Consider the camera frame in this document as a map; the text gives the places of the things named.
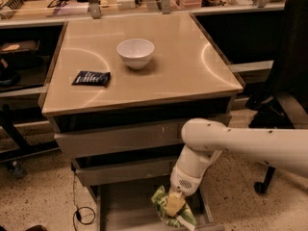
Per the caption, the grey drawer cabinet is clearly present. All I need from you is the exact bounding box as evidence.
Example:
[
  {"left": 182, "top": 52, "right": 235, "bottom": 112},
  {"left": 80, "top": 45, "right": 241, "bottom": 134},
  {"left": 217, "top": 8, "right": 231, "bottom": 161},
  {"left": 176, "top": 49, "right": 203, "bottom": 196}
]
[{"left": 38, "top": 13, "right": 245, "bottom": 231}]

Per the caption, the green jalapeno chip bag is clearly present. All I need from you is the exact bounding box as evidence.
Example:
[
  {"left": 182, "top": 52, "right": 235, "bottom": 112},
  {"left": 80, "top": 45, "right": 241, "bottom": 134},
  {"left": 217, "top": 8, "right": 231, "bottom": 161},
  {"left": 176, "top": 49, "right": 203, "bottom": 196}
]
[{"left": 151, "top": 186, "right": 197, "bottom": 231}]

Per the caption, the brown shoe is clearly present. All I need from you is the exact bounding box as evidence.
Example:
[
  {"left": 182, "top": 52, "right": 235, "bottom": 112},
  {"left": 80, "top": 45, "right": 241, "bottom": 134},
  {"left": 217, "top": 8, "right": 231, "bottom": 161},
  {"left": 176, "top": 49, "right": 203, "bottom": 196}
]
[{"left": 25, "top": 225, "right": 47, "bottom": 231}]

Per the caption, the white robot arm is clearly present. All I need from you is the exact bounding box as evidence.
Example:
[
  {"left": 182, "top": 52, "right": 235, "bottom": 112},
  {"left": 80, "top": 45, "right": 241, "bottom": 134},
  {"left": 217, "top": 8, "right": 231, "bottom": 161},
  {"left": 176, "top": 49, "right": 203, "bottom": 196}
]
[{"left": 167, "top": 118, "right": 308, "bottom": 217}]

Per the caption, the black cable on floor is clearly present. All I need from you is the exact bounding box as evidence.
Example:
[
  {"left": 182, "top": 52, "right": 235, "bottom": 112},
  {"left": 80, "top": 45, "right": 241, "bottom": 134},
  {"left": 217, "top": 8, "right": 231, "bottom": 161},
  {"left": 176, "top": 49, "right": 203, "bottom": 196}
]
[{"left": 70, "top": 164, "right": 97, "bottom": 231}]

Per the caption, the middle grey drawer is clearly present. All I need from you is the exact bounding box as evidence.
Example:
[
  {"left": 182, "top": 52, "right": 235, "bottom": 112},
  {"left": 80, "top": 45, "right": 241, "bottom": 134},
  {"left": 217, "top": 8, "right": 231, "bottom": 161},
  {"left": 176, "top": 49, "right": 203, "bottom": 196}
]
[{"left": 71, "top": 145, "right": 182, "bottom": 186}]

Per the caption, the black table leg frame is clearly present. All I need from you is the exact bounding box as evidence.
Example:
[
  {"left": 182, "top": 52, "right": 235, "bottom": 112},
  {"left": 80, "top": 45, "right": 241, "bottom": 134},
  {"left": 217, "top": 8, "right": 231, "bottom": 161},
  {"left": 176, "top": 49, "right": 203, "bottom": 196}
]
[{"left": 0, "top": 104, "right": 59, "bottom": 164}]

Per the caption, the black caster wheel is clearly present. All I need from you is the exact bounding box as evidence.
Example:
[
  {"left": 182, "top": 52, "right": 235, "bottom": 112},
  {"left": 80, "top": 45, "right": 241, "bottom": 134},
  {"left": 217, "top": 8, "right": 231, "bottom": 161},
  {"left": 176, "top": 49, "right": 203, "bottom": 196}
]
[{"left": 8, "top": 164, "right": 27, "bottom": 179}]

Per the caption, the dark blue snack packet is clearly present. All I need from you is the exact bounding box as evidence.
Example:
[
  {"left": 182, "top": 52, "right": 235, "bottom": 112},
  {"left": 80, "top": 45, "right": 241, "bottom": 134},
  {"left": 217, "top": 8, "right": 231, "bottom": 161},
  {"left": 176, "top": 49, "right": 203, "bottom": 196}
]
[{"left": 72, "top": 71, "right": 111, "bottom": 87}]

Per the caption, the top grey drawer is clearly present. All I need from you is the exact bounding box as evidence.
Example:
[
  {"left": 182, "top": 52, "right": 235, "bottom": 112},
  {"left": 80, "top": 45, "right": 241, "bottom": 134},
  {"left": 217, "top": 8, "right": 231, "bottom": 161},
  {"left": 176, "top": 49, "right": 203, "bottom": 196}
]
[{"left": 53, "top": 113, "right": 231, "bottom": 160}]

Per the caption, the black office chair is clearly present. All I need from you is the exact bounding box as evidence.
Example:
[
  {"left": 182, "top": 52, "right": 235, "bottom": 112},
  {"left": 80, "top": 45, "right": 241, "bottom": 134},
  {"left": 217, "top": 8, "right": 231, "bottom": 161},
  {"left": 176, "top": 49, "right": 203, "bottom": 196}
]
[{"left": 246, "top": 0, "right": 308, "bottom": 194}]

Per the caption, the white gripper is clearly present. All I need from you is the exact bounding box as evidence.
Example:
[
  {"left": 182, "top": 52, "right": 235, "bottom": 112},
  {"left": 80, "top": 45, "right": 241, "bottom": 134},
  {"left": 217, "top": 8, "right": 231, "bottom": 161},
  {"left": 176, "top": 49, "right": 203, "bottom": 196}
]
[{"left": 166, "top": 165, "right": 201, "bottom": 217}]

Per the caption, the bottom open grey drawer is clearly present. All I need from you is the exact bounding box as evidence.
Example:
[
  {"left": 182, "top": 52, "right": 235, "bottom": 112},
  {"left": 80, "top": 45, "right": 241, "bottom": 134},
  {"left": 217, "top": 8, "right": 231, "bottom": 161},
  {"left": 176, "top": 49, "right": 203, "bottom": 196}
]
[{"left": 95, "top": 171, "right": 225, "bottom": 231}]

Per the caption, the white ceramic bowl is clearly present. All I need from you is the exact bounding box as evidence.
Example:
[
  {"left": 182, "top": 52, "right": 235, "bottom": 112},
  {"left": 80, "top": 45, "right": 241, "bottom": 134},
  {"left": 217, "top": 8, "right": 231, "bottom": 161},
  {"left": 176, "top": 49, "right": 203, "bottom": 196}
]
[{"left": 116, "top": 38, "right": 155, "bottom": 69}]

